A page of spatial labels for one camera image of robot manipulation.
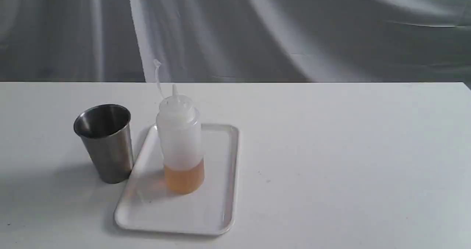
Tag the stainless steel cup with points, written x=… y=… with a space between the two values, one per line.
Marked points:
x=106 y=134

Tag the squeeze bottle with amber liquid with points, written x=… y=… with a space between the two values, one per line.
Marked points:
x=180 y=132

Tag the grey draped backdrop cloth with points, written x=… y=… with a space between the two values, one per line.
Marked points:
x=236 y=40

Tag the white rectangular plastic tray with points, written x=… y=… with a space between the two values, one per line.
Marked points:
x=146 y=205

